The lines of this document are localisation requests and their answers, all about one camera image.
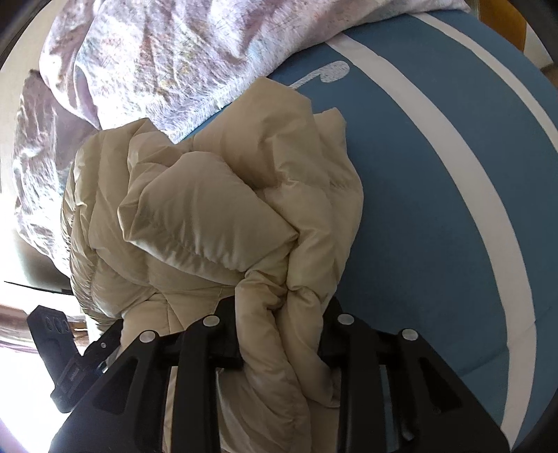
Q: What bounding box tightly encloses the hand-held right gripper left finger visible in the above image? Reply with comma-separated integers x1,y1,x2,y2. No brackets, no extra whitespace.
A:
50,300,245,453

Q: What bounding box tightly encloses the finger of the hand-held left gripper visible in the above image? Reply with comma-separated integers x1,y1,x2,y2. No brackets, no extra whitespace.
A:
81,321,126,374

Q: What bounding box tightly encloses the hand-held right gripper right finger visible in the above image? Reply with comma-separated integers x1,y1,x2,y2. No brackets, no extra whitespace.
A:
318,297,509,453

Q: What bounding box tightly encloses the cream puffer jacket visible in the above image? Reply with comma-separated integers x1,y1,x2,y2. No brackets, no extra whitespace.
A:
61,76,365,453

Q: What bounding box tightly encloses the blue white-striped bed sheet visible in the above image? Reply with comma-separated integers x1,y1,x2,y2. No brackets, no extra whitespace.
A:
174,9,558,453

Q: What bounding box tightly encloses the lilac crumpled duvet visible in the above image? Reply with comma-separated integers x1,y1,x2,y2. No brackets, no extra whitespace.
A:
12,0,474,264

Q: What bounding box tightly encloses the wooden wardrobe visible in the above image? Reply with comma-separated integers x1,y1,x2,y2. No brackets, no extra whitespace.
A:
477,0,541,53

